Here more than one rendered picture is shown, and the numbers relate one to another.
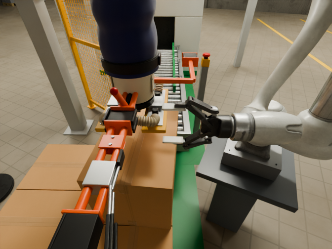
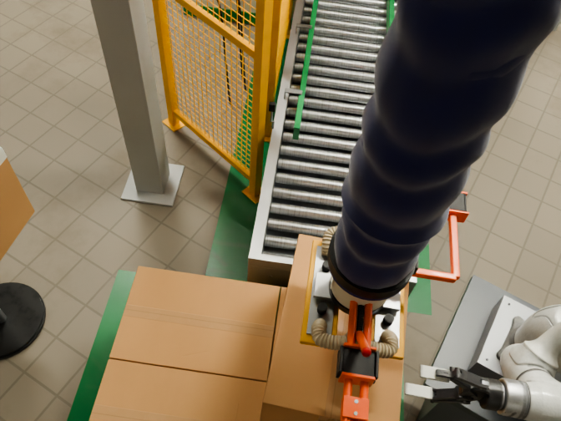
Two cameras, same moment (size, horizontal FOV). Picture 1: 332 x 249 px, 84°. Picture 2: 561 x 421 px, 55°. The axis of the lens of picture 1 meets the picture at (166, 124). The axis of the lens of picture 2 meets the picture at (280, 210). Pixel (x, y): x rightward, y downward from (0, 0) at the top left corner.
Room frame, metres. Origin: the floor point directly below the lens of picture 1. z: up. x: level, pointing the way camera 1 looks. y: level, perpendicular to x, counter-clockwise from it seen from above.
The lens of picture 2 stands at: (-0.01, 0.38, 2.54)
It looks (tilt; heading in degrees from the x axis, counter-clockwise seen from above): 55 degrees down; 0
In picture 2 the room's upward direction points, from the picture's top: 7 degrees clockwise
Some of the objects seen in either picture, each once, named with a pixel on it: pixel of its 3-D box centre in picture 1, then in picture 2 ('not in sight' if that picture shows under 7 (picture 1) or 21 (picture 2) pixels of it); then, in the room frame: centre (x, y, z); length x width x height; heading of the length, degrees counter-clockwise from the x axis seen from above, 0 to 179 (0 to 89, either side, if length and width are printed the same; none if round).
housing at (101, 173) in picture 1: (102, 177); not in sight; (0.26, 0.16, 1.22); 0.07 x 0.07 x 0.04; 88
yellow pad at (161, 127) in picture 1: (156, 104); (387, 299); (0.73, 0.04, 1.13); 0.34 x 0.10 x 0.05; 178
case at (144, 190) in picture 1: (142, 159); (334, 346); (0.72, 0.14, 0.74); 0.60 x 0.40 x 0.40; 175
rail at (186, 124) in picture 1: (181, 79); not in sight; (2.27, -0.20, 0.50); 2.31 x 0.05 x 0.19; 179
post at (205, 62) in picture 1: (199, 104); not in sight; (1.67, -0.36, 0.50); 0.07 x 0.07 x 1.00; 89
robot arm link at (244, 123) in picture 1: (238, 127); (509, 398); (0.44, -0.23, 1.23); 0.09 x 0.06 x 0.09; 177
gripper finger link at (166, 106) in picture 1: (174, 106); (434, 373); (0.45, -0.02, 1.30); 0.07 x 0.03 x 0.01; 87
